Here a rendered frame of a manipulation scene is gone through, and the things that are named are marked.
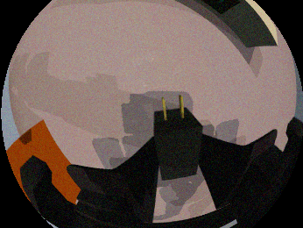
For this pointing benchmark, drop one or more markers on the black two-prong plug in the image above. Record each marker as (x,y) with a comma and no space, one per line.
(177,136)

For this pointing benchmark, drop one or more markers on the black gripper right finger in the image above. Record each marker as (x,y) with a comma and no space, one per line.
(224,164)

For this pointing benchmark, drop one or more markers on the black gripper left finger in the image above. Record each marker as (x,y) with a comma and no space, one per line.
(136,179)

